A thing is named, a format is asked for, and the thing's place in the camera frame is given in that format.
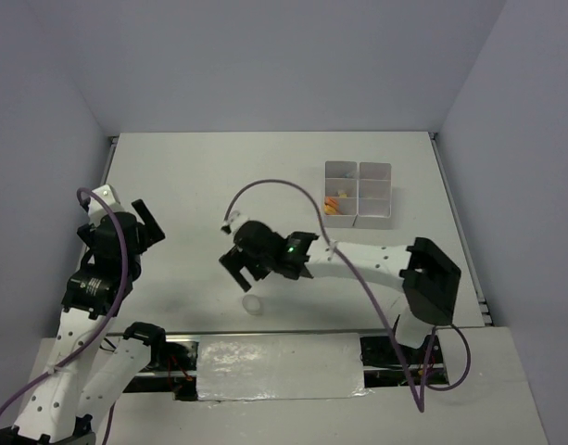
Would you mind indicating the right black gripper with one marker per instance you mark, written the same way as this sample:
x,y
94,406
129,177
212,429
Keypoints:
x,y
233,261

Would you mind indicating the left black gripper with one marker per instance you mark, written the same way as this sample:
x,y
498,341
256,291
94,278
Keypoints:
x,y
149,233

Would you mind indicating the orange highlighter clear cap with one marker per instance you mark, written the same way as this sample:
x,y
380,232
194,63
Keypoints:
x,y
331,202

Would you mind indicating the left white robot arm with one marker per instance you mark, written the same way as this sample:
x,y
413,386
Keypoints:
x,y
69,400

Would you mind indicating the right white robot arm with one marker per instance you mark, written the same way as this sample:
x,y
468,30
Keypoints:
x,y
421,271

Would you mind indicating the white base cover plate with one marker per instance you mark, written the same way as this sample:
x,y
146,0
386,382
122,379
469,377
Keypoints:
x,y
279,367

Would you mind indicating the left white compartment container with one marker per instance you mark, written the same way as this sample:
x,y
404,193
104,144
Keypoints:
x,y
334,171

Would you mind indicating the white compartment container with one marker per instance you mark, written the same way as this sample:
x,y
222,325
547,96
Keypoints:
x,y
374,180
334,171

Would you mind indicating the right white compartment container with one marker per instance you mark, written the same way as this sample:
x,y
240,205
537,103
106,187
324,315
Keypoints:
x,y
374,180

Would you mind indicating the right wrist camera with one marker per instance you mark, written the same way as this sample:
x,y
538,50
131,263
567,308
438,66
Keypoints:
x,y
234,222

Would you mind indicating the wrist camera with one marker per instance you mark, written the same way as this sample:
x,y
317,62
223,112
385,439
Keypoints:
x,y
234,222
96,202

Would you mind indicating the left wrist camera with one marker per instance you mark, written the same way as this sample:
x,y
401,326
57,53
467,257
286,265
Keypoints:
x,y
96,202

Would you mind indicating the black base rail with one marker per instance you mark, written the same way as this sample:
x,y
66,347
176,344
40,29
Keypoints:
x,y
175,373

